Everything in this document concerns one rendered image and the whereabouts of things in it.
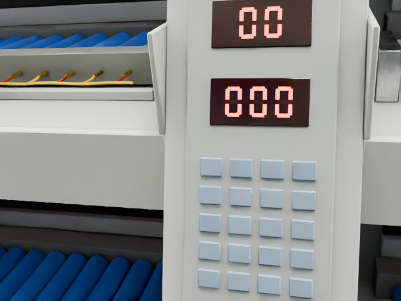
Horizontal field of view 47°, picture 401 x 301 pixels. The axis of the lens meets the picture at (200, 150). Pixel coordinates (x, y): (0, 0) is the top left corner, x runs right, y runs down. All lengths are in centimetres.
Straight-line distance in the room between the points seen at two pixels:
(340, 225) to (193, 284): 8
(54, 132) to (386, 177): 17
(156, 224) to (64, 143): 18
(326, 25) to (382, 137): 6
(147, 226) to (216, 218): 20
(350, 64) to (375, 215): 7
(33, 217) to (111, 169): 23
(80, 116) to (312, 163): 13
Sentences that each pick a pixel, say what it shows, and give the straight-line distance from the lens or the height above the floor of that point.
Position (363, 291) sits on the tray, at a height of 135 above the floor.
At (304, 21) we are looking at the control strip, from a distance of 22.
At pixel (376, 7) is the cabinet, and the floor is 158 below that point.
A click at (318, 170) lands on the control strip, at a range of 22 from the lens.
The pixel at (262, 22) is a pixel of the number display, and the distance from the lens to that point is 22.
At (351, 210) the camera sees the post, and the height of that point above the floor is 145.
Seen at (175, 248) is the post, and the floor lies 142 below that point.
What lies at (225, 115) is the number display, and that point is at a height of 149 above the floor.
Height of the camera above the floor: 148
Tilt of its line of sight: 3 degrees down
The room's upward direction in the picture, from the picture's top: 1 degrees clockwise
